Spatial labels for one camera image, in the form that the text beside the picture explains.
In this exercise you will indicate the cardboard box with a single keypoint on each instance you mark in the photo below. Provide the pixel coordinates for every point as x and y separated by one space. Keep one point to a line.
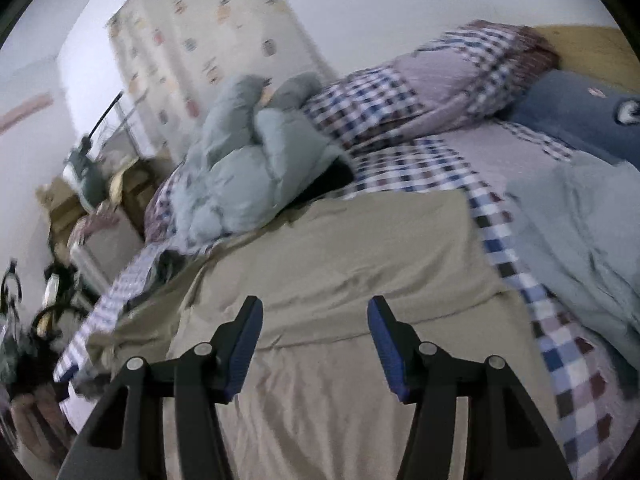
60 205

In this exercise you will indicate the wooden nightstand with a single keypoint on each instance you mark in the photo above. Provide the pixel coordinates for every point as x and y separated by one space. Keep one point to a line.
140 185

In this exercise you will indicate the light blue garment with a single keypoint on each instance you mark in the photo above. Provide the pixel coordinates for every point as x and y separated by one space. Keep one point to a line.
590 240

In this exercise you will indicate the blue cartoon plush pillow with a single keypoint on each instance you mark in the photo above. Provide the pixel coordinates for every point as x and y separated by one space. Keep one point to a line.
565 110

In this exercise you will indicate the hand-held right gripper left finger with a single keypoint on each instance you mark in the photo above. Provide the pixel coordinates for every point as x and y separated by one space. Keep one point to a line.
245 350

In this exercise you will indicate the wooden bed headboard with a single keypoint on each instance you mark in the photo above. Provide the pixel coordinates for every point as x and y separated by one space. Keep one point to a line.
590 45

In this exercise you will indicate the green plush toy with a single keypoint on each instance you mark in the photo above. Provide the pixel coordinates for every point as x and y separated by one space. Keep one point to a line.
85 175

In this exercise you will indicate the pink cloth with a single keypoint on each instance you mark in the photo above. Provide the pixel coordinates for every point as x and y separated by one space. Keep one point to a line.
95 220

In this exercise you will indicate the checkered patchwork quilt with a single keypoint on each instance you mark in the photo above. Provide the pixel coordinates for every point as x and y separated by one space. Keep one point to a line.
425 80

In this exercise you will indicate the checkered bed sheet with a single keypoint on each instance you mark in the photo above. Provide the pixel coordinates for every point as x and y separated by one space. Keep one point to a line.
565 355

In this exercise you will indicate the black clothes rack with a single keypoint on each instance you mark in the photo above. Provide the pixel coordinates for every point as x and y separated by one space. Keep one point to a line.
107 112

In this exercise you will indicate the grey green garment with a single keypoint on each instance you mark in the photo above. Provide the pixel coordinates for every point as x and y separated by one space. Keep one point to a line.
172 265

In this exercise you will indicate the beige garment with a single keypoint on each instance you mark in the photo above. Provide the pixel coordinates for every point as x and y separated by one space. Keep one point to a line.
350 260

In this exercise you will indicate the dark clutter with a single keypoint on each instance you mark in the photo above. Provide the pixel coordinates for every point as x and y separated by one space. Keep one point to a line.
35 350

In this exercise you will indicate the light blue puffer jacket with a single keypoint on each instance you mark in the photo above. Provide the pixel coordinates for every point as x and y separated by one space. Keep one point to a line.
250 175

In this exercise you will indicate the pineapple print curtain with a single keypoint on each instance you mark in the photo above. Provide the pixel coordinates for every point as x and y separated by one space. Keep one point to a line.
200 35

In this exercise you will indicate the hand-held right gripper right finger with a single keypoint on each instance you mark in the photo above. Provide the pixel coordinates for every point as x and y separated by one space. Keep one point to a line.
387 355

